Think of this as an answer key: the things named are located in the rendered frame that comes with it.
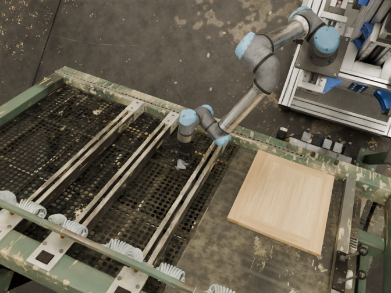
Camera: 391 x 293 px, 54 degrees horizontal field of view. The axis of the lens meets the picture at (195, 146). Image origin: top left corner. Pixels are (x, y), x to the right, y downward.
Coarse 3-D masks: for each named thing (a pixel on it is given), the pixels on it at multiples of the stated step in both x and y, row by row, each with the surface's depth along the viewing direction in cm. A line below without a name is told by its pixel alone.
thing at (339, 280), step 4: (360, 272) 146; (364, 272) 146; (352, 276) 150; (356, 276) 148; (360, 276) 146; (364, 276) 146; (340, 280) 154; (344, 280) 152; (348, 280) 151; (340, 284) 153
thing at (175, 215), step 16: (208, 160) 203; (192, 176) 187; (192, 192) 179; (176, 208) 172; (160, 224) 162; (176, 224) 165; (160, 240) 160; (128, 256) 130; (144, 256) 149; (160, 256) 156; (128, 272) 139; (112, 288) 134; (128, 288) 134
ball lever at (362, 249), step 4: (360, 248) 156; (364, 248) 155; (356, 252) 158; (360, 252) 155; (364, 252) 155; (340, 256) 163; (344, 256) 163; (348, 256) 161; (352, 256) 160; (340, 260) 162; (344, 260) 162
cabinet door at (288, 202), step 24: (264, 168) 208; (288, 168) 210; (240, 192) 190; (264, 192) 193; (288, 192) 195; (312, 192) 198; (240, 216) 178; (264, 216) 181; (288, 216) 183; (312, 216) 185; (288, 240) 171; (312, 240) 173
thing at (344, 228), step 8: (344, 184) 205; (352, 184) 203; (344, 192) 197; (352, 192) 198; (344, 200) 193; (352, 200) 194; (344, 208) 188; (352, 208) 189; (344, 216) 184; (344, 224) 180; (344, 232) 176; (336, 240) 175; (344, 240) 173; (336, 248) 169; (344, 248) 169
